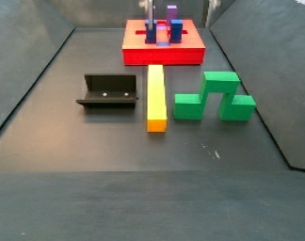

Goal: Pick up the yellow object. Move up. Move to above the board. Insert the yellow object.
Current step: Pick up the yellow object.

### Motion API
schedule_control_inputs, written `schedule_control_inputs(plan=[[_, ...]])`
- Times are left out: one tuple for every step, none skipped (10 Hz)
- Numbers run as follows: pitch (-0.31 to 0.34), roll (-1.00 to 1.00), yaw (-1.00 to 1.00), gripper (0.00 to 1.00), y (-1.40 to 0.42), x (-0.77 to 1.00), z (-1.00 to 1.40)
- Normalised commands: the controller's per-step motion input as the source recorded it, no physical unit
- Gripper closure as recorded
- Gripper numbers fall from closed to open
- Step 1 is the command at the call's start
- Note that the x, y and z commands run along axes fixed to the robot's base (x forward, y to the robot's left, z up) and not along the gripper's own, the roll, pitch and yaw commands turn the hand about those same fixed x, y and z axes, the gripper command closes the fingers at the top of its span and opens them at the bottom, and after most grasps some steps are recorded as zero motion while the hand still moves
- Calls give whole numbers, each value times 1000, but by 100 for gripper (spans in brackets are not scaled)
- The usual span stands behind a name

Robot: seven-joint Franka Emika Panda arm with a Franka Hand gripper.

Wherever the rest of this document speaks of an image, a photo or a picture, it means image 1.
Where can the purple U block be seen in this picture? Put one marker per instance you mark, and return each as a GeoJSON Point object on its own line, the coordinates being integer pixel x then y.
{"type": "Point", "coordinates": [172, 15]}

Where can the red slotted board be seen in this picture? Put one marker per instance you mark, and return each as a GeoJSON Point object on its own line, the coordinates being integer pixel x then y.
{"type": "Point", "coordinates": [163, 52]}

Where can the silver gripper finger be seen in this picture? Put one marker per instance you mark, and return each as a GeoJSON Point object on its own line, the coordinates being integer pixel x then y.
{"type": "Point", "coordinates": [151, 13]}

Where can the long yellow block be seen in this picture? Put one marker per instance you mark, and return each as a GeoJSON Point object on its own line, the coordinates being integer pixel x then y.
{"type": "Point", "coordinates": [157, 116]}

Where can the dark blue U block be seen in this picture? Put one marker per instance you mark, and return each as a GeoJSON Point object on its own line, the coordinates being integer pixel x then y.
{"type": "Point", "coordinates": [176, 30]}

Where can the black angle bracket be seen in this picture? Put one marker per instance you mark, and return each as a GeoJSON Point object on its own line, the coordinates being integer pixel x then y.
{"type": "Point", "coordinates": [111, 89]}

